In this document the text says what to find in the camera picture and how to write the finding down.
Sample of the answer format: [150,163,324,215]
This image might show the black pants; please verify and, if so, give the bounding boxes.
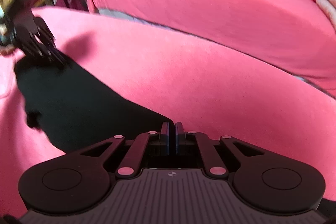
[14,56,174,153]

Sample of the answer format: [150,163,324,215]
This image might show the pink fleece blanket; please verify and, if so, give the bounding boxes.
[34,7,335,215]

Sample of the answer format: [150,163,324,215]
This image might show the red bed sheet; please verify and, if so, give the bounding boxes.
[87,0,335,95]

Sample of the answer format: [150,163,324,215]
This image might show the folded pink quilt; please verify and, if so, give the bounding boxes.
[316,0,336,29]

